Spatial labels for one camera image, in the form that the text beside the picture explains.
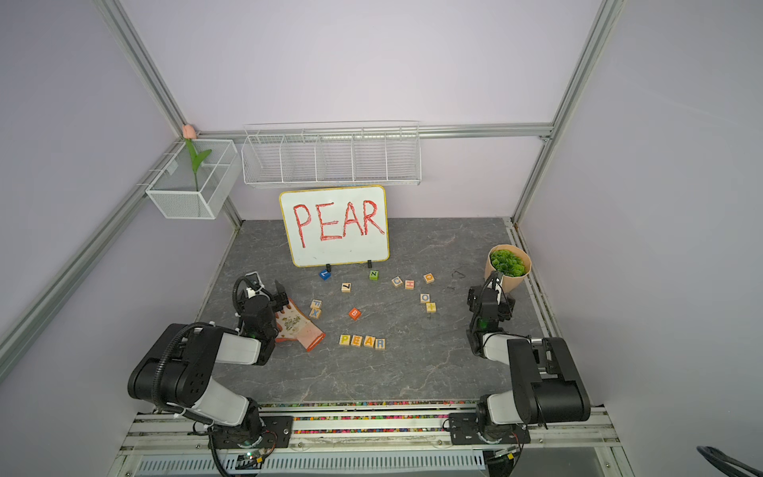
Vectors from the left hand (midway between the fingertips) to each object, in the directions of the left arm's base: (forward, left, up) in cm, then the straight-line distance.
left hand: (262, 286), depth 91 cm
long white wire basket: (+35, -22, +23) cm, 48 cm away
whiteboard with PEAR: (+19, -23, +6) cm, 30 cm away
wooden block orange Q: (+4, -54, -8) cm, 54 cm away
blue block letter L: (+9, -17, -9) cm, 21 cm away
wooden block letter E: (-16, -28, -8) cm, 33 cm away
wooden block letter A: (-17, -32, -8) cm, 37 cm away
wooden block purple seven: (+3, -25, -8) cm, 26 cm away
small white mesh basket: (+20, +21, +23) cm, 37 cm away
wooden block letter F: (-3, -15, -8) cm, 17 cm away
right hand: (-6, -72, -1) cm, 72 cm away
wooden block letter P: (-15, -24, -8) cm, 30 cm away
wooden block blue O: (-3, -51, -8) cm, 51 cm away
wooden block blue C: (+4, -42, -9) cm, 43 cm away
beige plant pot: (-4, -78, -2) cm, 78 cm away
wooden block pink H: (+3, -46, -9) cm, 47 cm away
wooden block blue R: (-17, -35, -8) cm, 40 cm away
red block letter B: (-7, -28, -8) cm, 30 cm away
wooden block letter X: (-6, -15, -8) cm, 18 cm away
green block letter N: (+6, -35, -7) cm, 36 cm away
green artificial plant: (+1, -77, +3) cm, 77 cm away
